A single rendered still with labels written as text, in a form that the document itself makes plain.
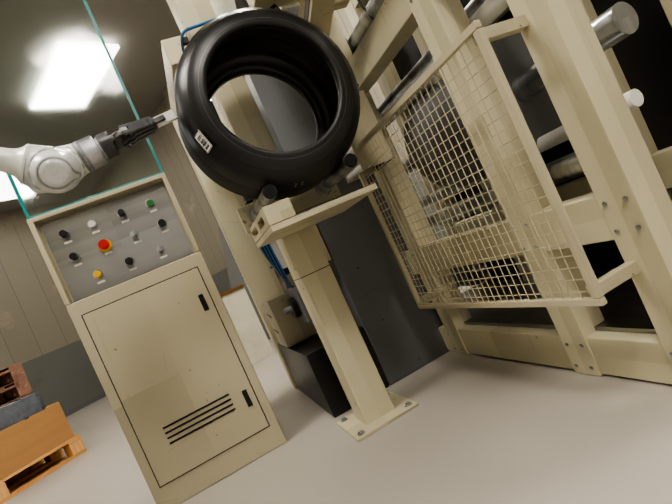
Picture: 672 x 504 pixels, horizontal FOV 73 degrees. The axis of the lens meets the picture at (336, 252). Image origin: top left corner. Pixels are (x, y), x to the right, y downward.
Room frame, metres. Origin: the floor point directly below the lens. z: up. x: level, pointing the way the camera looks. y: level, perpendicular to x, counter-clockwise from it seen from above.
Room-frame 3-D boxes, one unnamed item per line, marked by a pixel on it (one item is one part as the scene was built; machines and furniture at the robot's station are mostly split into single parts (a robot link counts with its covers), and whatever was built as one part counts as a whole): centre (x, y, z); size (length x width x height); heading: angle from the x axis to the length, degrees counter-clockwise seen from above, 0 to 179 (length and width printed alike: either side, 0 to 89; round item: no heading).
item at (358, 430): (1.79, 0.12, 0.01); 0.27 x 0.27 x 0.02; 18
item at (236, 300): (4.98, 2.01, 0.37); 2.19 x 0.70 x 0.74; 48
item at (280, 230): (1.56, 0.02, 0.80); 0.37 x 0.36 x 0.02; 108
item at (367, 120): (1.88, -0.27, 1.05); 0.20 x 0.15 x 0.30; 18
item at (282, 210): (1.51, 0.16, 0.84); 0.36 x 0.09 x 0.06; 18
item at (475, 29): (1.44, -0.36, 0.65); 0.90 x 0.02 x 0.70; 18
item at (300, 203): (1.72, 0.08, 0.90); 0.40 x 0.03 x 0.10; 108
